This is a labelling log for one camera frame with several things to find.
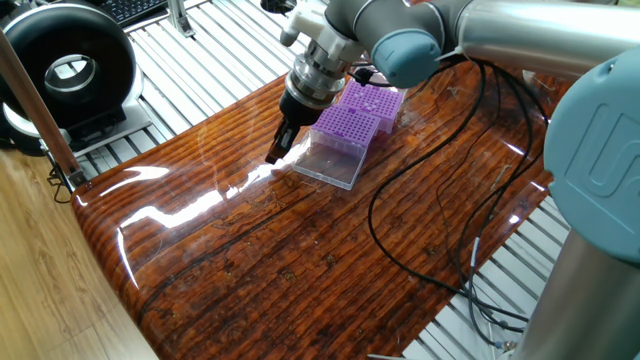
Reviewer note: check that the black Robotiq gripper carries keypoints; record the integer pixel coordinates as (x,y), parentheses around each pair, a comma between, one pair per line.
(300,112)

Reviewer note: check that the purple pipette tip box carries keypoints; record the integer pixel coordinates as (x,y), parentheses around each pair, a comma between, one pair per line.
(385,102)
(345,125)

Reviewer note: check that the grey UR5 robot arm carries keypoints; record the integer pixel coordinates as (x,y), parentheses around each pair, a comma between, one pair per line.
(500,35)

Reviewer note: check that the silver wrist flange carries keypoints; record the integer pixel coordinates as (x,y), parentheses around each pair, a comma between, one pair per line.
(315,80)

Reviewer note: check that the wood grain table mat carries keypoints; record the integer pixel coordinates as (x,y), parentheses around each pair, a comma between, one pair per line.
(300,260)

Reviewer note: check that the black keyboard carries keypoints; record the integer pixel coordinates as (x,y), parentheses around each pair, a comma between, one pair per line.
(130,10)

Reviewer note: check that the white zip tie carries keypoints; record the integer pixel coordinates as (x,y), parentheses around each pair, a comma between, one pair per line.
(380,356)

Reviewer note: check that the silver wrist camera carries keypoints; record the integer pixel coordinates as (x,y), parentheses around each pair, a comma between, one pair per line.
(287,37)

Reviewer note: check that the white printed camera mount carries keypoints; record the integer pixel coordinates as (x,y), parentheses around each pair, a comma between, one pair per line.
(320,25)

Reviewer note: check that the white device base plate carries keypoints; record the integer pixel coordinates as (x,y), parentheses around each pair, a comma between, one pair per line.
(135,117)

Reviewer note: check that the aluminium bracket stand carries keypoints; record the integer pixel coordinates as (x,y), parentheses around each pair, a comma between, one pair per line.
(177,15)

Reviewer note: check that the brown frame post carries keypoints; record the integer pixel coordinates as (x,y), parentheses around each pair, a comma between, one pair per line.
(35,110)

